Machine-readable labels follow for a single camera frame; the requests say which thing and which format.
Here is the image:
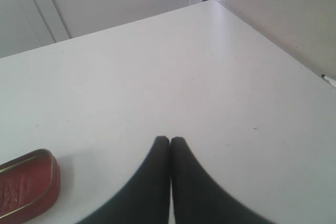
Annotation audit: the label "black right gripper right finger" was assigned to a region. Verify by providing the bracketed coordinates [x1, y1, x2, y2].
[170, 137, 271, 223]

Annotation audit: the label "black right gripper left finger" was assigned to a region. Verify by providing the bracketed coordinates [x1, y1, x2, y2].
[80, 136, 171, 223]

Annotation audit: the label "red ink pad tin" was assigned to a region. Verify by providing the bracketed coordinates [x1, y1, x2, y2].
[1, 148, 60, 223]

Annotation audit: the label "marker pen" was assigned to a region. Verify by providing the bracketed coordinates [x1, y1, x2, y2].
[321, 74, 336, 88]

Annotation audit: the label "beige side table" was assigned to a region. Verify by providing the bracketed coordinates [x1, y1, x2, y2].
[214, 0, 335, 79]

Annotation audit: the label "white cabinet doors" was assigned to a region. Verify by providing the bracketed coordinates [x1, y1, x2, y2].
[1, 0, 202, 57]

